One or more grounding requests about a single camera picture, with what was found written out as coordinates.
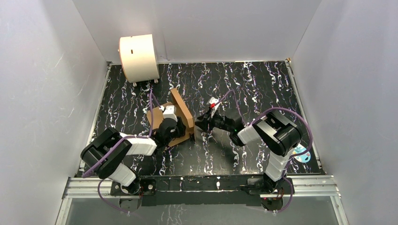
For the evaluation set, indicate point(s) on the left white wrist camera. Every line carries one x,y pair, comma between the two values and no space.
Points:
169,112

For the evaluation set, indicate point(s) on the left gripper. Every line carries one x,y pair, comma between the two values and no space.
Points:
179,129

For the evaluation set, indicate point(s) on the brown cardboard box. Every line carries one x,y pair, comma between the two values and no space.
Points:
154,116

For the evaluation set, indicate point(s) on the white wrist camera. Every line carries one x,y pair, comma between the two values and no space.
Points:
213,105
169,112

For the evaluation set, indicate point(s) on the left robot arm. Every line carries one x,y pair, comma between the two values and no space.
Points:
104,155

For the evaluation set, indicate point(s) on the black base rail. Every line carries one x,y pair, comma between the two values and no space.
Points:
251,190

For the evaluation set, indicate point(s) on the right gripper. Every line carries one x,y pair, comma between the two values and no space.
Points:
203,123

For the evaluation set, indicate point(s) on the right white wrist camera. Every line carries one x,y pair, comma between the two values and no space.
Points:
213,105

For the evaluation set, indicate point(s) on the cream cylindrical wooden box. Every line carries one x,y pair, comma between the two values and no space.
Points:
138,59

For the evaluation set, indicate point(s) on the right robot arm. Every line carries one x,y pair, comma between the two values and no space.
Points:
280,134

